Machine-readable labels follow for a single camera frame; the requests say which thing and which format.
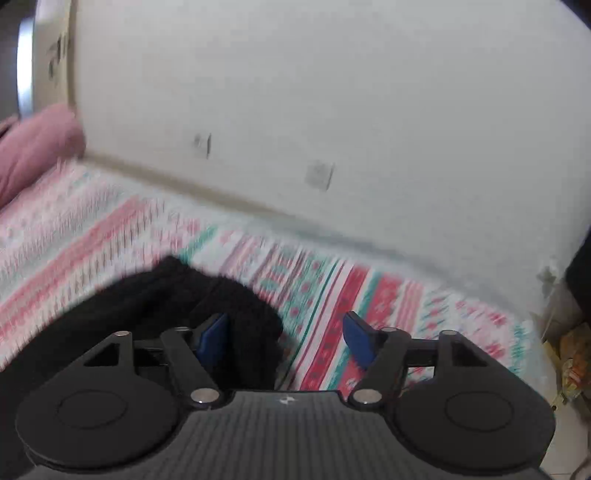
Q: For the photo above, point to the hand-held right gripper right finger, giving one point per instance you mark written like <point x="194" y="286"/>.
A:
<point x="359" y="340"/>

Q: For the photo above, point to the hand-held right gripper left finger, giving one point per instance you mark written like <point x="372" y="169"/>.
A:
<point x="212" y="338"/>

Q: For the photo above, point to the black pants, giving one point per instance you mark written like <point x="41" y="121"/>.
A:
<point x="152" y="300"/>

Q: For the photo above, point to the patterned bed sheet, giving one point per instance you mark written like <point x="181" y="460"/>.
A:
<point x="369" y="295"/>

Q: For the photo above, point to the yellow plastic bag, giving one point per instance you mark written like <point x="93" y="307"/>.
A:
<point x="575" y="360"/>

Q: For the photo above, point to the dark object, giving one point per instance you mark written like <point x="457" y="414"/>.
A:
<point x="581" y="277"/>

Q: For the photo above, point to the mauve pink duvet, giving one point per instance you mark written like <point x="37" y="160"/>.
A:
<point x="37" y="143"/>

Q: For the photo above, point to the white door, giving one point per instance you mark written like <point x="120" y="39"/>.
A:
<point x="55" y="92"/>

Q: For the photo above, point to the white wall switch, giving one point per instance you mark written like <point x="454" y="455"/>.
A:
<point x="319" y="175"/>

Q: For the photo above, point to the white wall socket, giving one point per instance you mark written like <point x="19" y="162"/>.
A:
<point x="202" y="145"/>

